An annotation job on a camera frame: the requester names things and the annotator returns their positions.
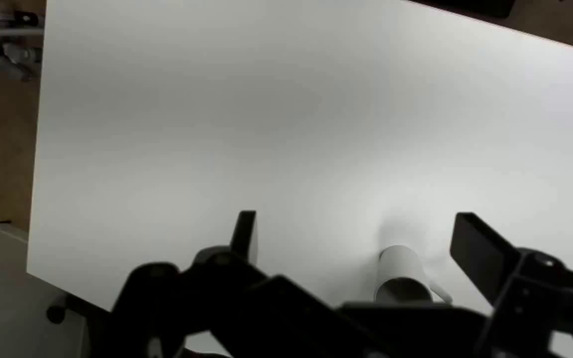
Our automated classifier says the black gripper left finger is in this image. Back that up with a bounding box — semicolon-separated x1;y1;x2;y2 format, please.
228;209;258;262

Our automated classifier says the dark chair base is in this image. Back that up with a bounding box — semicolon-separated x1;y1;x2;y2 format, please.
0;8;45;83

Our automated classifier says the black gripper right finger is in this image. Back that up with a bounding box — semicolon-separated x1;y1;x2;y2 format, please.
449;211;523;306

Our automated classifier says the white ceramic mug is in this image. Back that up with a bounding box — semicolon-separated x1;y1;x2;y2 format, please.
372;242;453;306

